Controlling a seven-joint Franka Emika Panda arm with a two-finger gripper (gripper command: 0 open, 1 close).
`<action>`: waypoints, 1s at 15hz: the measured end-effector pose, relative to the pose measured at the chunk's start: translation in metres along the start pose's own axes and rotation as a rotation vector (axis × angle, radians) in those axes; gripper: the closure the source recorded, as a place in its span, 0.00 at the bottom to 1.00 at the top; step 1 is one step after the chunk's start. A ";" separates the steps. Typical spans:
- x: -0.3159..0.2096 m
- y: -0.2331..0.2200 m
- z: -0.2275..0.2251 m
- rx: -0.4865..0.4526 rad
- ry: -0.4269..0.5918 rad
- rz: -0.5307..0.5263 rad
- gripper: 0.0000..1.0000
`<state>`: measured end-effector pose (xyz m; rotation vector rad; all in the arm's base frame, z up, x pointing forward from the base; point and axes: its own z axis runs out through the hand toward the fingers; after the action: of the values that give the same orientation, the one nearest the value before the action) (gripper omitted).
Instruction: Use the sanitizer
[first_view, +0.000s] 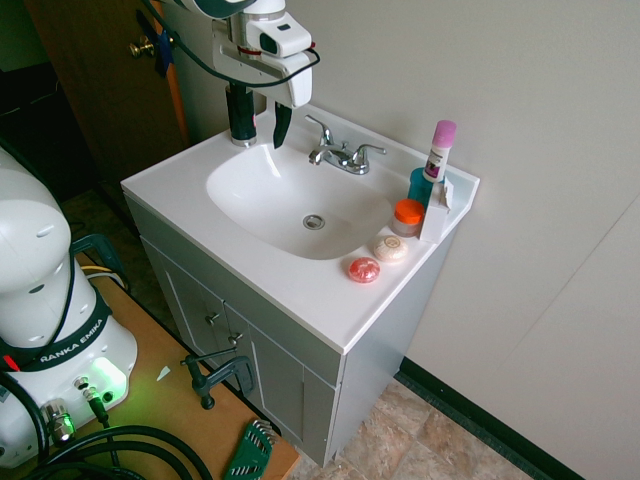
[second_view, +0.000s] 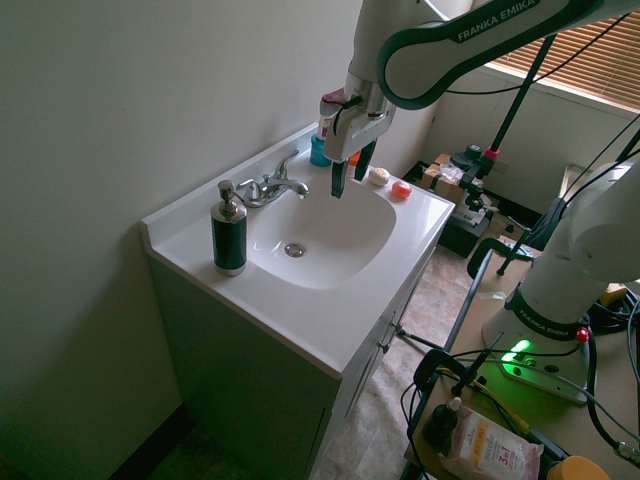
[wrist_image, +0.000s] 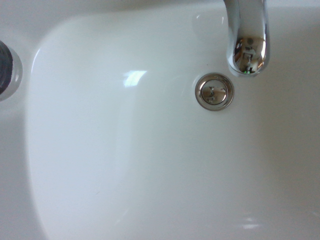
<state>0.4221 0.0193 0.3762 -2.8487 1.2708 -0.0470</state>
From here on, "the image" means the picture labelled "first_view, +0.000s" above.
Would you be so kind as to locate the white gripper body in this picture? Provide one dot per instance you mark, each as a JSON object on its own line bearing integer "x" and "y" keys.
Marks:
{"x": 300, "y": 80}

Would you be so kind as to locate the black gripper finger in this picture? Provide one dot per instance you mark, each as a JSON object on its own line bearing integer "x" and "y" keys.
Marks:
{"x": 233, "y": 92}
{"x": 281, "y": 122}

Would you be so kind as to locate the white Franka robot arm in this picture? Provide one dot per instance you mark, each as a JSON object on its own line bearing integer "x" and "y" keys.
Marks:
{"x": 35, "y": 260}

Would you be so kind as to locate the black glossy sanitizer bottle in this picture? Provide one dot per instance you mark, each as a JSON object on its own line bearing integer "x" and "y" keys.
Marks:
{"x": 243, "y": 122}

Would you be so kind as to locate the blue tape strip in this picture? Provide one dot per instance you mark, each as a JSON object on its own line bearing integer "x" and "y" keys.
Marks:
{"x": 163, "y": 52}

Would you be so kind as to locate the brass door knob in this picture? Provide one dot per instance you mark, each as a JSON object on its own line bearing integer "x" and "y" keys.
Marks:
{"x": 141, "y": 48}

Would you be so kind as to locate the chrome sink drain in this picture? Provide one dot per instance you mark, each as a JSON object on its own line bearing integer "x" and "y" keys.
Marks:
{"x": 314, "y": 221}

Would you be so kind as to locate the brown wooden door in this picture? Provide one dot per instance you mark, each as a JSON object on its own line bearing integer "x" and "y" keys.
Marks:
{"x": 100, "y": 90}

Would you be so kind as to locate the teal blue plastic cup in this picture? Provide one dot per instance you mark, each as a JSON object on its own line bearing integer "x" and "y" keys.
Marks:
{"x": 417, "y": 187}

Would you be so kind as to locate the white bottle with pink cap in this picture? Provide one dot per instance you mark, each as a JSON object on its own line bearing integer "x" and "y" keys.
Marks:
{"x": 440, "y": 150}

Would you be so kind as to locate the jar with orange lid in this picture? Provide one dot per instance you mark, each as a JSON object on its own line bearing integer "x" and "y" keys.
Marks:
{"x": 408, "y": 215}

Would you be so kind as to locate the cream wrapped soap bar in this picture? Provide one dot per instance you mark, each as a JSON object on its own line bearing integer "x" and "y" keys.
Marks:
{"x": 391, "y": 248}

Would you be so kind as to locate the white sink vanity top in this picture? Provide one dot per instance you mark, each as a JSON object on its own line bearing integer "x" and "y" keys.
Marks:
{"x": 280, "y": 290}

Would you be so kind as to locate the red wrapped soap bar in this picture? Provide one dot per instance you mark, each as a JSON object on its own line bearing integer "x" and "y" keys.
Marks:
{"x": 364, "y": 269}

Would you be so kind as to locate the small white cardboard box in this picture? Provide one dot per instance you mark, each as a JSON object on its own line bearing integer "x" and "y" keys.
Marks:
{"x": 433, "y": 220}

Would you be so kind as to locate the teal bar clamp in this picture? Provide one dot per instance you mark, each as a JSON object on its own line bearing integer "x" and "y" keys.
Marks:
{"x": 102, "y": 250}

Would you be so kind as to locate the metal cabinet door knob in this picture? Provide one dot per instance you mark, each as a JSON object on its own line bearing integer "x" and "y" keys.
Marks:
{"x": 214, "y": 318}
{"x": 235, "y": 338}

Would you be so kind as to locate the dark green C-clamp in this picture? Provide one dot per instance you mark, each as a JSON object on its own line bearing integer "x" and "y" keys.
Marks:
{"x": 246, "y": 372}

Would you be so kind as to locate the grey vanity cabinet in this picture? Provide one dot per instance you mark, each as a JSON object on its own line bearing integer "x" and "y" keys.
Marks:
{"x": 375, "y": 360}

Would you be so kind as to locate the small white paper scrap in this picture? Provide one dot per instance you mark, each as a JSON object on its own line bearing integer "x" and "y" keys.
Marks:
{"x": 163, "y": 374}

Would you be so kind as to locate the green hex key set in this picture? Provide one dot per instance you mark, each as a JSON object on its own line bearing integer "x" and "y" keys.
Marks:
{"x": 250, "y": 452}

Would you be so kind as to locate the black wall baseboard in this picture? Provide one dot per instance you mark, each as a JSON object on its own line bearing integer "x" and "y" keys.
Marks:
{"x": 500, "y": 422}

